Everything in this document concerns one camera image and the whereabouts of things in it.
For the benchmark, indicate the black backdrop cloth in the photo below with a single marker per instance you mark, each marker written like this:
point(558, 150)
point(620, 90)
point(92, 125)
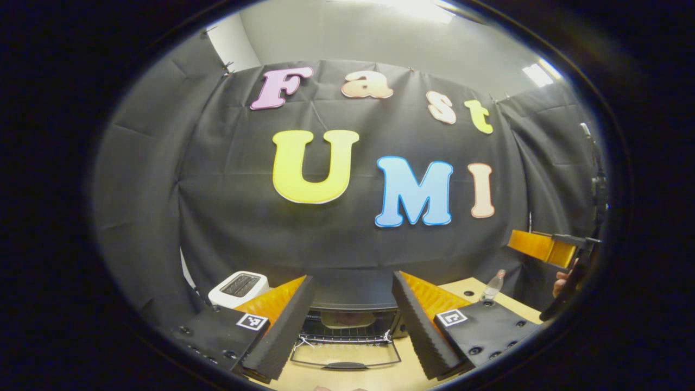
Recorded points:
point(228, 217)

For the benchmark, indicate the white toaster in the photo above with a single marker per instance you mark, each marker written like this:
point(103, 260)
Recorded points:
point(239, 288)

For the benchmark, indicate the ceiling light panel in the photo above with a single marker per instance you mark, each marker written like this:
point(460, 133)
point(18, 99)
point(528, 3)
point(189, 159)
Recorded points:
point(537, 75)

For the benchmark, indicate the clear water bottle red label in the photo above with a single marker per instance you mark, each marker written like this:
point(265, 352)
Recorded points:
point(493, 287)

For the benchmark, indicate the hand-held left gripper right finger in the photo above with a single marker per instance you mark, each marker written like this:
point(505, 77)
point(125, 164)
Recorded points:
point(421, 331)

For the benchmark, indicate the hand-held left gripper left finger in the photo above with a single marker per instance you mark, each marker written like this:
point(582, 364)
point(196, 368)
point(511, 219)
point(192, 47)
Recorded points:
point(285, 331)

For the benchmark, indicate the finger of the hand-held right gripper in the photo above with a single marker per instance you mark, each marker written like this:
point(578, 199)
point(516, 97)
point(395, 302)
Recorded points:
point(537, 247)

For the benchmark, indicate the cream square plate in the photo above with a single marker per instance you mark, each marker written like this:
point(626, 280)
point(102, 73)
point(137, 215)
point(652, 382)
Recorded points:
point(347, 320)

